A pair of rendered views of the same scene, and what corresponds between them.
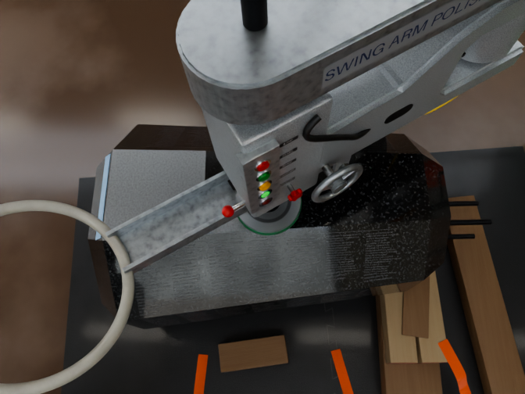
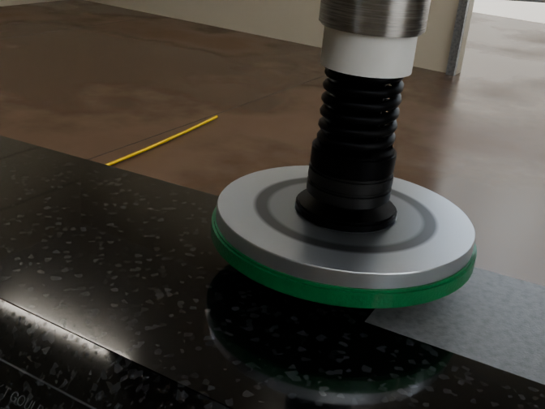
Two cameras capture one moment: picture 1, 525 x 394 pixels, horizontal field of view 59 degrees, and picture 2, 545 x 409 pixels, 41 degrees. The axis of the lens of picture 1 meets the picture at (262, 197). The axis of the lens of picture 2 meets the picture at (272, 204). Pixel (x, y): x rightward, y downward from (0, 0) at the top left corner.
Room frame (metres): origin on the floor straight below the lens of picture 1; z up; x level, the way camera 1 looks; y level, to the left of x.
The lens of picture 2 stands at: (1.05, 0.13, 1.12)
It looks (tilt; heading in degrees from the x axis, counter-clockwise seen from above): 23 degrees down; 201
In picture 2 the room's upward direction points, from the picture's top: 6 degrees clockwise
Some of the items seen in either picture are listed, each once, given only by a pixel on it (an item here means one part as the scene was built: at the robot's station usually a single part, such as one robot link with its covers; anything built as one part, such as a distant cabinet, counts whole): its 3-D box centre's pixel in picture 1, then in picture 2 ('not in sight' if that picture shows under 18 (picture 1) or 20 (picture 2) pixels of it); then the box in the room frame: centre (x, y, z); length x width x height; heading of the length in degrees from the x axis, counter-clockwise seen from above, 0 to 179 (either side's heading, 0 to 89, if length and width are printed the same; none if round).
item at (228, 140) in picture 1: (292, 119); not in sight; (0.55, -0.09, 1.32); 0.36 x 0.22 x 0.45; 115
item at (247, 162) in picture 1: (260, 179); not in sight; (0.38, 0.00, 1.37); 0.08 x 0.03 x 0.28; 115
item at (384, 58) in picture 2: not in sight; (368, 44); (0.51, -0.02, 1.02); 0.07 x 0.07 x 0.04
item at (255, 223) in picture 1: (268, 201); (344, 217); (0.51, -0.02, 0.87); 0.21 x 0.21 x 0.01
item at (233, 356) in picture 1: (253, 353); not in sight; (0.08, 0.11, 0.07); 0.30 x 0.12 x 0.12; 92
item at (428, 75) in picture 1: (402, 70); not in sight; (0.67, -0.38, 1.30); 0.74 x 0.23 x 0.49; 115
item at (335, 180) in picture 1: (329, 172); not in sight; (0.45, -0.18, 1.20); 0.15 x 0.10 x 0.15; 115
